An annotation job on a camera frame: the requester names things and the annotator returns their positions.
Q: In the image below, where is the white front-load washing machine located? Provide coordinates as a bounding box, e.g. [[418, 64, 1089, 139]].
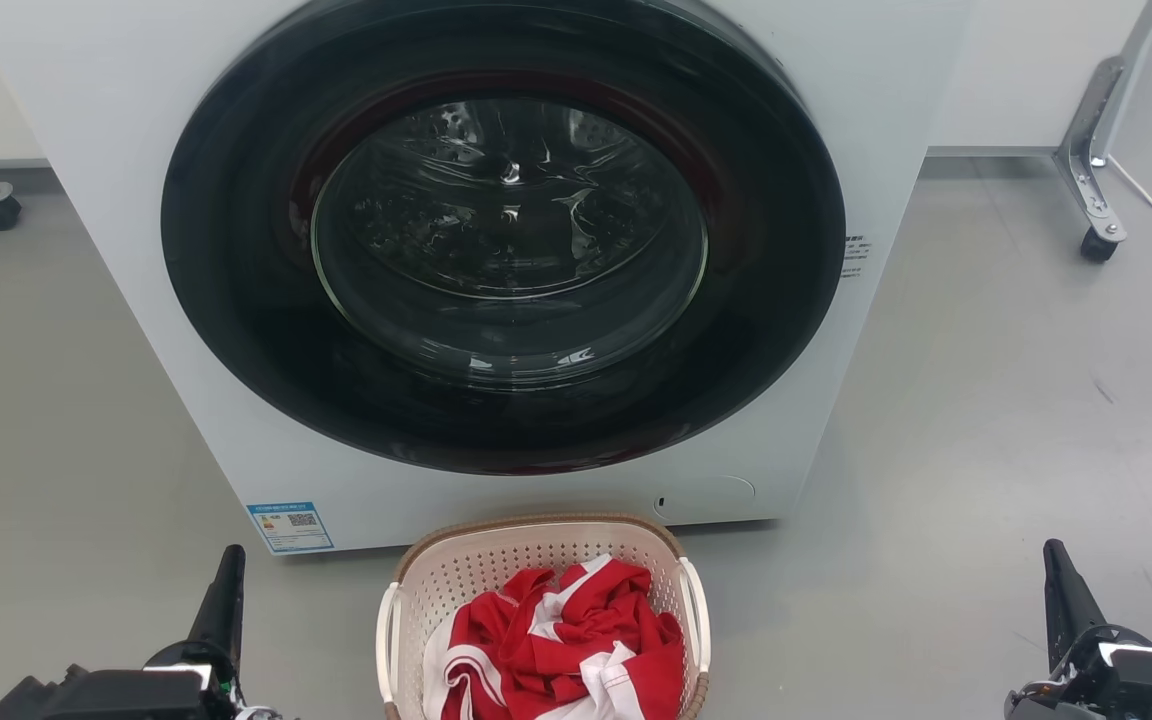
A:
[[0, 0, 977, 557]]

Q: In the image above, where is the red and white garment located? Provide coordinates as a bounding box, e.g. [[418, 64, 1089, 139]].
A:
[[423, 554, 685, 720]]

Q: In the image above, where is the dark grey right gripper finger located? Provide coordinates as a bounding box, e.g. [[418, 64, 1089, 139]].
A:
[[1042, 538, 1107, 673]]

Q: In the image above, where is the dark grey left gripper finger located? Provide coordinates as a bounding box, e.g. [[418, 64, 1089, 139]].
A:
[[187, 543, 247, 669]]

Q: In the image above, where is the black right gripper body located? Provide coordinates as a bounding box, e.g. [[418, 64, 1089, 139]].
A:
[[1004, 624, 1152, 720]]

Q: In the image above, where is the white perforated laundry basket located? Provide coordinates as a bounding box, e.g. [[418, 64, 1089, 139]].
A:
[[376, 514, 712, 720]]

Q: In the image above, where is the black round washer door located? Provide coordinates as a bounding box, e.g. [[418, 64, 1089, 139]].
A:
[[161, 0, 847, 477]]

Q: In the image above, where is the blue energy label sticker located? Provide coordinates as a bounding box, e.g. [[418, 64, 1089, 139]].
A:
[[247, 501, 335, 555]]

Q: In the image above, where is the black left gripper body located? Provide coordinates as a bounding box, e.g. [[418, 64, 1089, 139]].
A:
[[0, 640, 282, 720]]

